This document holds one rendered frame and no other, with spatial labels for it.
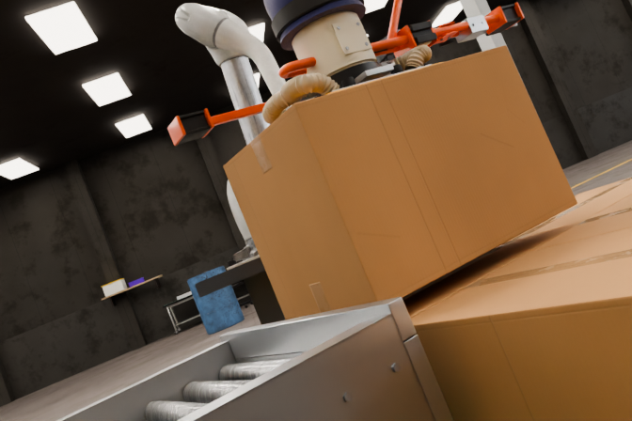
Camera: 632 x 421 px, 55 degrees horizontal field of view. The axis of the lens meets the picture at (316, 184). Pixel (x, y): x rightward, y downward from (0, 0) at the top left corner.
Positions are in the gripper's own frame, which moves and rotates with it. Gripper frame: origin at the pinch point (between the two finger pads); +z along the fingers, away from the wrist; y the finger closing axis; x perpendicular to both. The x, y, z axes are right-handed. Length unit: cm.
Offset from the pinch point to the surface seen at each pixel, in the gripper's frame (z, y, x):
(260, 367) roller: -7, 57, 70
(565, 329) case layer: 55, 60, 56
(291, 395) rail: 35, 55, 85
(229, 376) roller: -24, 58, 71
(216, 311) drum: -803, 76, -224
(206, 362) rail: -30, 54, 72
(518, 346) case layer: 46, 62, 56
